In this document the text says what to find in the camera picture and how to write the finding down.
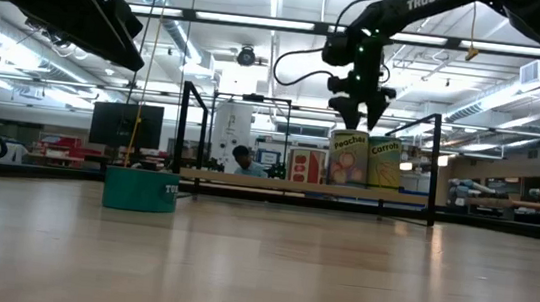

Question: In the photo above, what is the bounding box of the yellow hanging plug cord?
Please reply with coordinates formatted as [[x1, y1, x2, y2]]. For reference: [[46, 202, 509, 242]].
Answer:
[[463, 0, 486, 64]]

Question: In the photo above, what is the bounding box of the yellow carrots can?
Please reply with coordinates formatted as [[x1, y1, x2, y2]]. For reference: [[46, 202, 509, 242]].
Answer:
[[363, 133, 406, 193]]

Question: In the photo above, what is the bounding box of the short teal tuna can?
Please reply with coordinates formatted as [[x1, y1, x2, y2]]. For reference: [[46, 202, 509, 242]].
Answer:
[[100, 164, 182, 217]]

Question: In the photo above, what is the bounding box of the red storage bin stack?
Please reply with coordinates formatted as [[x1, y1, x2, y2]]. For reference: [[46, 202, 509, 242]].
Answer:
[[36, 132, 104, 164]]

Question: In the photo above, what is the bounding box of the white bundle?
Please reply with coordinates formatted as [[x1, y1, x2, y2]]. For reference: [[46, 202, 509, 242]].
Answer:
[[0, 139, 32, 168]]

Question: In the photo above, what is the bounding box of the white round column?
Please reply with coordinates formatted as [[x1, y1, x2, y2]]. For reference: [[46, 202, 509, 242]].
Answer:
[[207, 100, 256, 177]]

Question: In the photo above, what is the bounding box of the wooden workbench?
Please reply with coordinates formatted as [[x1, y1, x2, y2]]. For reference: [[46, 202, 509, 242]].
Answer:
[[462, 193, 540, 228]]

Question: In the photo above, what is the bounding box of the person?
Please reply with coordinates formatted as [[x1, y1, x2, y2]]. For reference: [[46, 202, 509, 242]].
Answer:
[[227, 143, 272, 180]]

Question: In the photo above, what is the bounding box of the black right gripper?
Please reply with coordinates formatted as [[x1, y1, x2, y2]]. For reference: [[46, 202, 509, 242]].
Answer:
[[326, 68, 401, 136]]

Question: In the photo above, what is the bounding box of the black overhead camera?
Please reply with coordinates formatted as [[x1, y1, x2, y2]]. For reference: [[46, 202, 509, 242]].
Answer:
[[234, 43, 260, 69]]

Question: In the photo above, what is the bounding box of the blue framed sign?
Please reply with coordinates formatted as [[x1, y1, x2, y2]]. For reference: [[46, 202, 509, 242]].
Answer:
[[254, 148, 282, 174]]

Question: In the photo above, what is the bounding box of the silver ventilation duct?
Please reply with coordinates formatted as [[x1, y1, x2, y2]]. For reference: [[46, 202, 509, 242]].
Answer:
[[110, 0, 222, 79], [442, 47, 540, 134]]

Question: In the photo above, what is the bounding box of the red and white tomato can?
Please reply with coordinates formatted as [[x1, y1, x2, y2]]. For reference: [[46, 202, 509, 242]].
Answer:
[[286, 145, 328, 186]]

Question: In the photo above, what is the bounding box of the black aluminium rig frame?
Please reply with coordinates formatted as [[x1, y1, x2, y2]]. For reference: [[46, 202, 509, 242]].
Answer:
[[0, 160, 540, 245]]

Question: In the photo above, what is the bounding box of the black-framed wooden shelf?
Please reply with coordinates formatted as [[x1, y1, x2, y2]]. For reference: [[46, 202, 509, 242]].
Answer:
[[169, 79, 447, 229]]

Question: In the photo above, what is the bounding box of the peaches can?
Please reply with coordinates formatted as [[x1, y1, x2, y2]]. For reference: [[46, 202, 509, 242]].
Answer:
[[324, 126, 374, 190]]

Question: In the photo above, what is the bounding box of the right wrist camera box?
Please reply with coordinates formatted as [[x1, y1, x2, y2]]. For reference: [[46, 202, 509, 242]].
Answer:
[[325, 73, 355, 98]]

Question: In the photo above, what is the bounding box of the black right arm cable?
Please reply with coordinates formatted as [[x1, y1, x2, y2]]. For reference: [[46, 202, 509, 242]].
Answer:
[[270, 42, 343, 94]]

